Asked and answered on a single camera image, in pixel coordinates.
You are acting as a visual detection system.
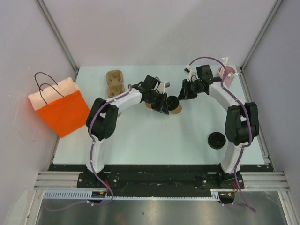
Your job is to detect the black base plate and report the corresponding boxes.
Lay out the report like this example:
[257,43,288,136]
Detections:
[48,164,275,189]

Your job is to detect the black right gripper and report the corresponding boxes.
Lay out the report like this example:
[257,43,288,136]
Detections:
[178,79,204,101]

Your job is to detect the brown paper cup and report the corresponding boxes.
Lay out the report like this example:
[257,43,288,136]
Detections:
[145,102,152,109]
[171,104,182,115]

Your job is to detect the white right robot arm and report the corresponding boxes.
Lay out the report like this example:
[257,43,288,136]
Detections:
[178,65,259,188]

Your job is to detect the pink cylindrical holder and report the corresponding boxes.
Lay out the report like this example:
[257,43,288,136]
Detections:
[216,66,237,88]

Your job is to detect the stack of black lids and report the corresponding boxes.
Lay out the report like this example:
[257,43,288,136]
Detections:
[207,132,226,150]

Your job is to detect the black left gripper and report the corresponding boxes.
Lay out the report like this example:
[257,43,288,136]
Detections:
[147,91,169,115]

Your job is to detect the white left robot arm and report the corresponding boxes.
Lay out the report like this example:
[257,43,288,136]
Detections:
[86,75,170,188]

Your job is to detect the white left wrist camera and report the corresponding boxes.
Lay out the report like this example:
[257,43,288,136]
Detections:
[157,82,170,94]

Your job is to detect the white cable duct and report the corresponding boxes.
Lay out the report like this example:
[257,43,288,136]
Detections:
[44,190,220,201]

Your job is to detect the brown pulp cup carrier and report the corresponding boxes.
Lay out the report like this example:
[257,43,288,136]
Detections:
[106,69,125,98]

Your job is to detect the orange paper bag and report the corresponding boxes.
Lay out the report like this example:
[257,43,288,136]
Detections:
[28,72,90,138]

